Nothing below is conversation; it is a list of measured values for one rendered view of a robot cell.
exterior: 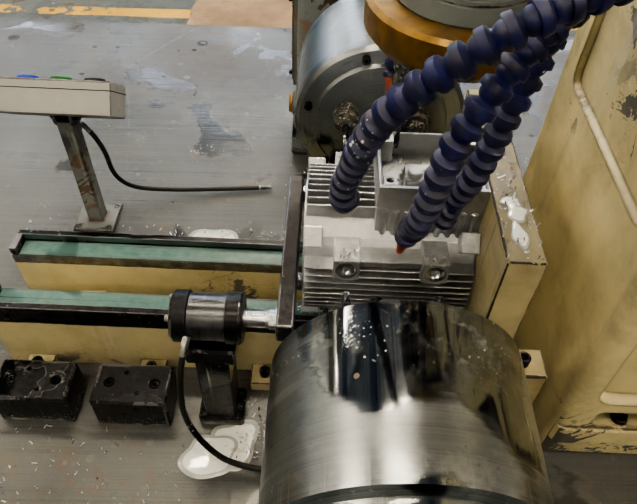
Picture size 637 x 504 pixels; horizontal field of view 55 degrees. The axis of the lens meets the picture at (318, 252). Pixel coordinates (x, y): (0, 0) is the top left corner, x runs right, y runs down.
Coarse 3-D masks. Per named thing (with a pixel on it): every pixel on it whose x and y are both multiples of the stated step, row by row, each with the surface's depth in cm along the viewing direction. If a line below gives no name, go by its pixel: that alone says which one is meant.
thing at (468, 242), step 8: (312, 160) 77; (320, 160) 77; (304, 232) 69; (312, 232) 69; (320, 232) 69; (464, 232) 69; (472, 232) 69; (304, 240) 69; (312, 240) 69; (320, 240) 69; (464, 240) 69; (472, 240) 69; (480, 240) 69; (464, 248) 69; (472, 248) 69
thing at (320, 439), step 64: (320, 320) 55; (384, 320) 52; (448, 320) 52; (320, 384) 50; (384, 384) 48; (448, 384) 48; (512, 384) 52; (320, 448) 47; (384, 448) 44; (448, 448) 44; (512, 448) 47
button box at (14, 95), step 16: (0, 80) 88; (16, 80) 88; (32, 80) 88; (48, 80) 88; (64, 80) 88; (80, 80) 89; (96, 80) 90; (0, 96) 89; (16, 96) 89; (32, 96) 89; (48, 96) 89; (64, 96) 89; (80, 96) 89; (96, 96) 89; (112, 96) 89; (0, 112) 89; (16, 112) 89; (32, 112) 89; (48, 112) 89; (64, 112) 89; (80, 112) 89; (96, 112) 89; (112, 112) 90
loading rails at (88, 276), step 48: (48, 240) 90; (96, 240) 90; (144, 240) 90; (192, 240) 90; (240, 240) 90; (0, 288) 84; (48, 288) 94; (96, 288) 93; (144, 288) 93; (192, 288) 93; (240, 288) 92; (0, 336) 86; (48, 336) 85; (96, 336) 85; (144, 336) 84
